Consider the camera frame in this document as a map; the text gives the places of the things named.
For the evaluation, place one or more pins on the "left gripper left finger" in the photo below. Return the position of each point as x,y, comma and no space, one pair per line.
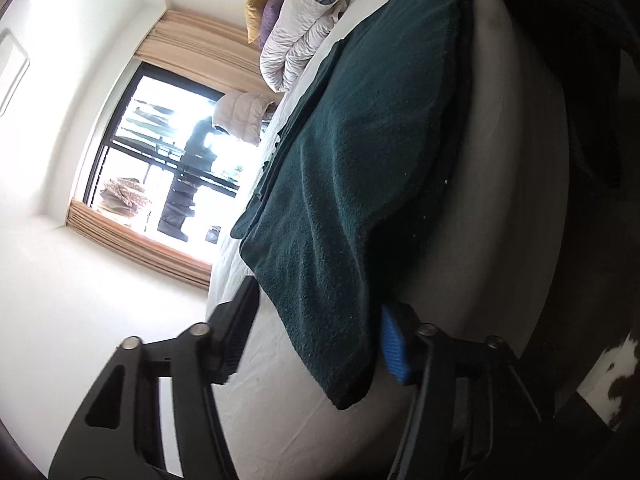
116,434

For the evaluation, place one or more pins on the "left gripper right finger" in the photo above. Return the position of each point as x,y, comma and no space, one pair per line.
472,416

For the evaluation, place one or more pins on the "black framed balcony door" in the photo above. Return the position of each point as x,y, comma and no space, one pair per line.
144,139

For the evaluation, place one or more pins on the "right beige curtain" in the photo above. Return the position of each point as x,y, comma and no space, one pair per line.
205,51

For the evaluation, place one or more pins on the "folded grey white duvet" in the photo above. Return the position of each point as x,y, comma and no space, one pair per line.
297,34

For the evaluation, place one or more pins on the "yellow pillow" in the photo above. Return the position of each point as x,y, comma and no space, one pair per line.
253,18

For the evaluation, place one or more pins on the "dark hanging laundry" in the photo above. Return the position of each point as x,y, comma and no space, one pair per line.
179,201

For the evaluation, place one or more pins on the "patterned hanging garment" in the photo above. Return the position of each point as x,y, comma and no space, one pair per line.
124,196

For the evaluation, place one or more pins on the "beige curtain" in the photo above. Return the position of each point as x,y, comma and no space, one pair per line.
137,247
205,51

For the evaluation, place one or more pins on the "beige puffer vest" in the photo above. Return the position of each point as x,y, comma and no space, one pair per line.
241,114

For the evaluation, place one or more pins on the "white bed sheet mattress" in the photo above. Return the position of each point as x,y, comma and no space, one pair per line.
487,270

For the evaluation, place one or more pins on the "left beige curtain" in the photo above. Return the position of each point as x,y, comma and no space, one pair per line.
137,247

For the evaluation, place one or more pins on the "purple pillow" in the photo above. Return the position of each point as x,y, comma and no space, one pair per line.
270,15

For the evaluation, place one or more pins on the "dark green knit sweater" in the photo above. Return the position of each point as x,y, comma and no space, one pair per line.
357,185

